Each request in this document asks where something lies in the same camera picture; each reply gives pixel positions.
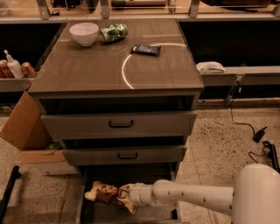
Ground green soda can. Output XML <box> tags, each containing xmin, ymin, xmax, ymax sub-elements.
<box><xmin>101</xmin><ymin>24</ymin><xmax>128</xmax><ymax>43</ymax></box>

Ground red soda can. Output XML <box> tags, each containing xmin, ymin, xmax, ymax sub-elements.
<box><xmin>22</xmin><ymin>62</ymin><xmax>37</xmax><ymax>78</ymax></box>
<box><xmin>0</xmin><ymin>59</ymin><xmax>13</xmax><ymax>78</ymax></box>

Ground drawer with handle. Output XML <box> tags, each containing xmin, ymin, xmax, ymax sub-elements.
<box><xmin>41</xmin><ymin>111</ymin><xmax>196</xmax><ymax>140</ymax></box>
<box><xmin>62</xmin><ymin>145</ymin><xmax>186</xmax><ymax>166</ymax></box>

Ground grey drawer cabinet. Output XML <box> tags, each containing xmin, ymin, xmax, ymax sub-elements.
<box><xmin>27</xmin><ymin>18</ymin><xmax>205</xmax><ymax>176</ymax></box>

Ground grey right side shelf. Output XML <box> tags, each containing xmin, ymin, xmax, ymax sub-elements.
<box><xmin>201</xmin><ymin>66</ymin><xmax>280</xmax><ymax>87</ymax></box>

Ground open bottom drawer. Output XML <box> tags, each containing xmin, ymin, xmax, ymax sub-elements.
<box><xmin>75</xmin><ymin>163</ymin><xmax>179</xmax><ymax>224</ymax></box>

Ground black pole left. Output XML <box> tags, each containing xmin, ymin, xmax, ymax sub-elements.
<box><xmin>0</xmin><ymin>165</ymin><xmax>21</xmax><ymax>224</ymax></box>

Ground black power adapter cable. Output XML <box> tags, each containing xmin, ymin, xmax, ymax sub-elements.
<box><xmin>229</xmin><ymin>84</ymin><xmax>272</xmax><ymax>165</ymax></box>

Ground white pump bottle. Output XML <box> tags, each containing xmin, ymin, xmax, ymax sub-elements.
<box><xmin>3</xmin><ymin>50</ymin><xmax>25</xmax><ymax>79</ymax></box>

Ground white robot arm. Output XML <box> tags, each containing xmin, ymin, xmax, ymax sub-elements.
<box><xmin>129</xmin><ymin>164</ymin><xmax>280</xmax><ymax>224</ymax></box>

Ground grey left side shelf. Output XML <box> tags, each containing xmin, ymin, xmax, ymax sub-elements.
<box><xmin>0</xmin><ymin>78</ymin><xmax>34</xmax><ymax>93</ymax></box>

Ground grey shelf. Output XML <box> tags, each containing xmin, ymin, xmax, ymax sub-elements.
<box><xmin>201</xmin><ymin>66</ymin><xmax>280</xmax><ymax>87</ymax></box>
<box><xmin>0</xmin><ymin>78</ymin><xmax>34</xmax><ymax>93</ymax></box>

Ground folded white cloth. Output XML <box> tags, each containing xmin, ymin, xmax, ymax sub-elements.
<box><xmin>196</xmin><ymin>61</ymin><xmax>225</xmax><ymax>74</ymax></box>

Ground white ceramic bowl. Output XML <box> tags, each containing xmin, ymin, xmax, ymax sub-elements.
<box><xmin>69</xmin><ymin>22</ymin><xmax>99</xmax><ymax>46</ymax></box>

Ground dark blue snack bar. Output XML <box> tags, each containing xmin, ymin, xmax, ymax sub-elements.
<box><xmin>130</xmin><ymin>45</ymin><xmax>161</xmax><ymax>56</ymax></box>

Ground top drawer with handle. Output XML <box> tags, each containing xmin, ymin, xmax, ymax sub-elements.
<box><xmin>41</xmin><ymin>111</ymin><xmax>196</xmax><ymax>140</ymax></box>

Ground brown chip bag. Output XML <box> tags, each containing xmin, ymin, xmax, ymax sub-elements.
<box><xmin>84</xmin><ymin>181</ymin><xmax>136</xmax><ymax>214</ymax></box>

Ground black stand right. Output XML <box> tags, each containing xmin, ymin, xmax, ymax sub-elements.
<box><xmin>269</xmin><ymin>144</ymin><xmax>280</xmax><ymax>172</ymax></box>

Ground middle drawer with handle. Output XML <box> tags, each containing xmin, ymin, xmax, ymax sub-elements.
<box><xmin>62</xmin><ymin>145</ymin><xmax>186</xmax><ymax>166</ymax></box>

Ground brown cardboard box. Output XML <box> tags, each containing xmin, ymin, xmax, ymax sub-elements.
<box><xmin>0</xmin><ymin>92</ymin><xmax>77</xmax><ymax>175</ymax></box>

